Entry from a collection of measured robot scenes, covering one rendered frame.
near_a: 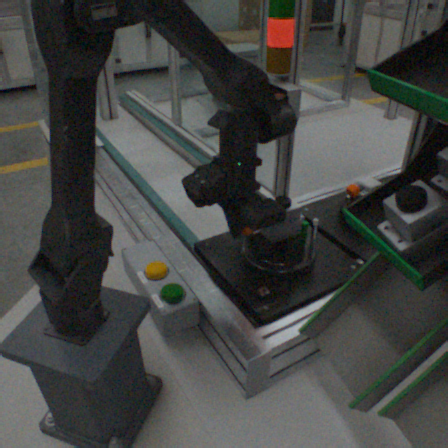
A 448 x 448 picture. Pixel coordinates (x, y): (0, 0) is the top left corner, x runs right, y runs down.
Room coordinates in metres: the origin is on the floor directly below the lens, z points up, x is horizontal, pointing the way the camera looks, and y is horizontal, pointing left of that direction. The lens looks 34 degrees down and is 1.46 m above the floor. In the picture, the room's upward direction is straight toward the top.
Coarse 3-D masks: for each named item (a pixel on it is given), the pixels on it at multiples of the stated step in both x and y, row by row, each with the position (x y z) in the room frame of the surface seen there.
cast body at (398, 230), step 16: (400, 192) 0.34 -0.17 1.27; (416, 192) 0.34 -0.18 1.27; (432, 192) 0.34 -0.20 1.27; (384, 208) 0.35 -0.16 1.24; (400, 208) 0.33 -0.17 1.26; (416, 208) 0.32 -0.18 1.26; (432, 208) 0.32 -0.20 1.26; (384, 224) 0.35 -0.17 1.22; (400, 224) 0.33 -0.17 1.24; (416, 224) 0.31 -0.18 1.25; (432, 224) 0.32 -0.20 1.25; (384, 240) 0.34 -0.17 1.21; (400, 240) 0.33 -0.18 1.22; (416, 240) 0.32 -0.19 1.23; (432, 240) 0.32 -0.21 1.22; (400, 256) 0.32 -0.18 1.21; (416, 256) 0.32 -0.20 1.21
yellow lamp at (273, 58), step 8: (272, 48) 0.82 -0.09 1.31; (280, 48) 0.82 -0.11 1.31; (288, 48) 0.82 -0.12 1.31; (272, 56) 0.82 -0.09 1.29; (280, 56) 0.82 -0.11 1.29; (288, 56) 0.82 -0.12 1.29; (272, 64) 0.82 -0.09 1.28; (280, 64) 0.82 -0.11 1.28; (288, 64) 0.82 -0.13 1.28; (272, 72) 0.82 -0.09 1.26; (280, 72) 0.82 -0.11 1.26; (288, 72) 0.82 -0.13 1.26
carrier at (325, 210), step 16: (368, 176) 0.91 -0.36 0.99; (304, 208) 0.79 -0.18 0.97; (320, 208) 0.79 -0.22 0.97; (336, 208) 0.79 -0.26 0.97; (320, 224) 0.72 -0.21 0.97; (336, 224) 0.72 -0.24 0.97; (336, 240) 0.67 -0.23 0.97; (352, 240) 0.67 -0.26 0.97; (352, 256) 0.63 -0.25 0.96; (368, 256) 0.61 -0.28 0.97
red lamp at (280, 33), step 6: (270, 24) 0.83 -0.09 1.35; (276, 24) 0.82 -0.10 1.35; (282, 24) 0.82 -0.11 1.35; (288, 24) 0.82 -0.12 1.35; (294, 24) 0.83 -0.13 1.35; (270, 30) 0.83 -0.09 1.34; (276, 30) 0.82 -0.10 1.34; (282, 30) 0.82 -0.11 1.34; (288, 30) 0.82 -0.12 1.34; (270, 36) 0.83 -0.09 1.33; (276, 36) 0.82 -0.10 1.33; (282, 36) 0.82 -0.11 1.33; (288, 36) 0.82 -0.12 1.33; (270, 42) 0.83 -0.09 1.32; (276, 42) 0.82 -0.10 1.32; (282, 42) 0.82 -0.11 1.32; (288, 42) 0.82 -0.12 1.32
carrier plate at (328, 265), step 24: (216, 240) 0.67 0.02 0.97; (240, 240) 0.67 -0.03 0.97; (216, 264) 0.59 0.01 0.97; (240, 264) 0.59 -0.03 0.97; (336, 264) 0.59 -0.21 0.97; (360, 264) 0.59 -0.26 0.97; (240, 288) 0.53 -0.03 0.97; (288, 288) 0.53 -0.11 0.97; (312, 288) 0.53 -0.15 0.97; (336, 288) 0.53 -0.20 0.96; (264, 312) 0.47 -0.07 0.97; (288, 312) 0.48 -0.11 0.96
